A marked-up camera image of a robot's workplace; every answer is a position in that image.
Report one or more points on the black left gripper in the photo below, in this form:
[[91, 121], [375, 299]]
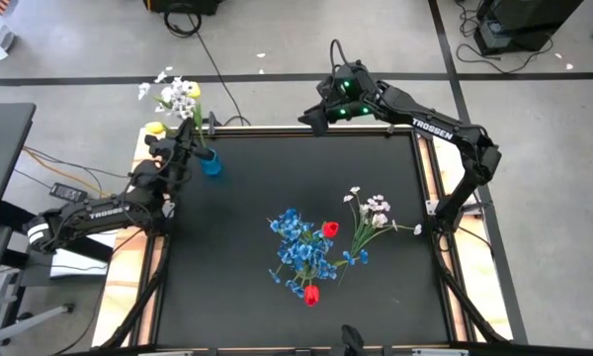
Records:
[[175, 153]]

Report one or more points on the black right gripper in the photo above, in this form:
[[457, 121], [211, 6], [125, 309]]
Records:
[[316, 121]]

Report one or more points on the blue glass vase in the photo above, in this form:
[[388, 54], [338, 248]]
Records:
[[211, 167]]

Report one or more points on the yellow artificial tulip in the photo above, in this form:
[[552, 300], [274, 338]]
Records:
[[154, 127], [194, 91]]

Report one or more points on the white artificial flower bunch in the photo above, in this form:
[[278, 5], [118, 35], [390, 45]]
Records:
[[178, 96], [378, 220]]

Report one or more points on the red artificial tulip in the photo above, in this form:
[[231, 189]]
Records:
[[312, 295], [330, 229]]

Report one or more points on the blue artificial flower bunch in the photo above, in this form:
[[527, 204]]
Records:
[[304, 252], [289, 230]]

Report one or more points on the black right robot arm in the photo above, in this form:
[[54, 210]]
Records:
[[425, 123]]

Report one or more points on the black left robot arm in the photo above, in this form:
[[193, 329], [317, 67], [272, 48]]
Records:
[[104, 215]]

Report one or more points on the black power adapter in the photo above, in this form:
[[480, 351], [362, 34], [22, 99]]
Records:
[[69, 192]]

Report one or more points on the black equipment box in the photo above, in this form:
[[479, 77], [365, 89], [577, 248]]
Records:
[[183, 6]]

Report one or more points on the black desk beam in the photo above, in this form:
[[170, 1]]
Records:
[[89, 249]]

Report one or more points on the white paper stack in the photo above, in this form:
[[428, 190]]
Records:
[[79, 264]]

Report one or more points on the black desk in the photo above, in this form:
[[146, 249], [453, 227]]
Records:
[[5, 148]]

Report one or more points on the black computer case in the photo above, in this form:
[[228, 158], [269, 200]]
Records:
[[524, 20]]

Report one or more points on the black table frame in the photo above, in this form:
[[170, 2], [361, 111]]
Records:
[[257, 131]]

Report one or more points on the black diagonal frame brace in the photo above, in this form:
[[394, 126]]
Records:
[[469, 306], [138, 311]]

